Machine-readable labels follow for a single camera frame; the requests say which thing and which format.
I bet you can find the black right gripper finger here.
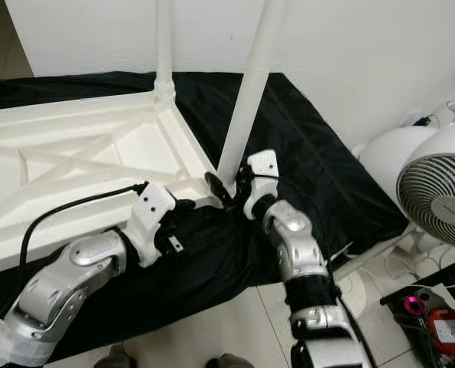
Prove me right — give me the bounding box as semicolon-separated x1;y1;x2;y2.
204;172;229;204

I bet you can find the white plastic table leg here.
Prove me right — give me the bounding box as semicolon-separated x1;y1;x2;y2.
154;0;178;100
216;0;289;185

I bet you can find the white plastic table top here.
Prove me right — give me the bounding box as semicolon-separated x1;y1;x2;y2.
0;88;224;273

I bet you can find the black cloth table cover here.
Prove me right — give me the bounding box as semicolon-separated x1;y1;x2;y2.
0;71;412;365

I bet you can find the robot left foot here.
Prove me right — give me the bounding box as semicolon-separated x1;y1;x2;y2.
101;345;143;368

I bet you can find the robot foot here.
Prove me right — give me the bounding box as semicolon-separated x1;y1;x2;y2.
101;345;143;368
208;353;255;368

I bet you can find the white standing fan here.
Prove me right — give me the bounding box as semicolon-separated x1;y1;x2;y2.
331;96;455;319

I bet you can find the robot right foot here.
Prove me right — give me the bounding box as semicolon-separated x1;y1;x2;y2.
208;353;255;368

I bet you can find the pink and black hair dryer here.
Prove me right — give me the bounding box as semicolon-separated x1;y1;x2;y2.
400;295;429;319

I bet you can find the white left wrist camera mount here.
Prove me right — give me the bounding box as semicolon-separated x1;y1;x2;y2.
126;182;176;268

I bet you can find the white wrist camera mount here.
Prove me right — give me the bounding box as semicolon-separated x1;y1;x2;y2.
126;182;176;268
242;149;280;219

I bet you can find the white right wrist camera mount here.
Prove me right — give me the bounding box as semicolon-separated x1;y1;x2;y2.
242;149;280;219

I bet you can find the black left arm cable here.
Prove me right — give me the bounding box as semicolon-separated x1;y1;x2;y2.
18;182;147;261

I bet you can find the white wall power socket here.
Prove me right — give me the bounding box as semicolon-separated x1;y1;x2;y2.
404;111;439;130

